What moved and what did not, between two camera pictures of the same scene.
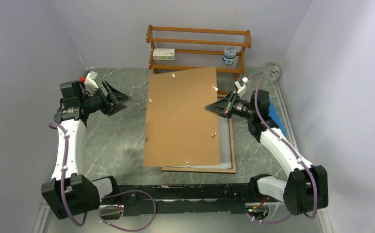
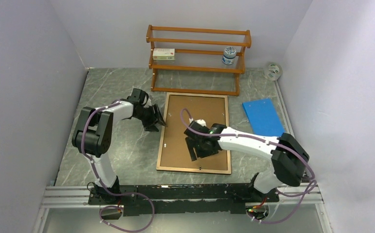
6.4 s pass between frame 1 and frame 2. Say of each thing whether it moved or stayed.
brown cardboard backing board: moved
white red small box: stayed
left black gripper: moved
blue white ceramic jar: stayed
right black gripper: moved
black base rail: stayed
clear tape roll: stayed
